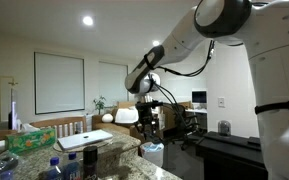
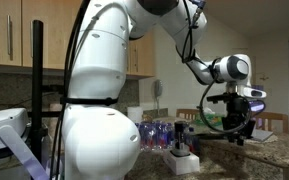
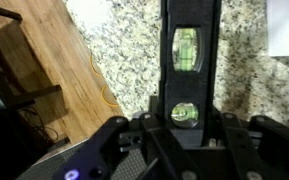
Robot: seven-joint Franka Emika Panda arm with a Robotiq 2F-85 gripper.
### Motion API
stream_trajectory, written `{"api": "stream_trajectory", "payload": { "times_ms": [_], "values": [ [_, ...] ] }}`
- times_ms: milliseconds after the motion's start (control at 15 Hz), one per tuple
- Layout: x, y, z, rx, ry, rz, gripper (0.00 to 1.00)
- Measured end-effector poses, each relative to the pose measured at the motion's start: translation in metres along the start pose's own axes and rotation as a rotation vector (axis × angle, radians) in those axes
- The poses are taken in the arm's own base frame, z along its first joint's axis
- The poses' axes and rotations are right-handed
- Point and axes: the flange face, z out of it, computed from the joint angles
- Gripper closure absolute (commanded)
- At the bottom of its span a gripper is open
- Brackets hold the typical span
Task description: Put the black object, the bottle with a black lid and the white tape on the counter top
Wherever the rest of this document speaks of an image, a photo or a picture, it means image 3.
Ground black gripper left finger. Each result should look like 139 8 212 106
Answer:
52 96 202 180

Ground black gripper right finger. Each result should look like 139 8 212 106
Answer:
213 106 289 180

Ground black spirit level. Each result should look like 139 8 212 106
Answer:
158 0 223 148

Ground yellow rubber band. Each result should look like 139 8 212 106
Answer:
89 52 102 76
100 85 120 108

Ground dark wooden stool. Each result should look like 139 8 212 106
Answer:
0 3 64 112

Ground thin black floor cables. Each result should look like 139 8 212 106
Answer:
16 105 60 145

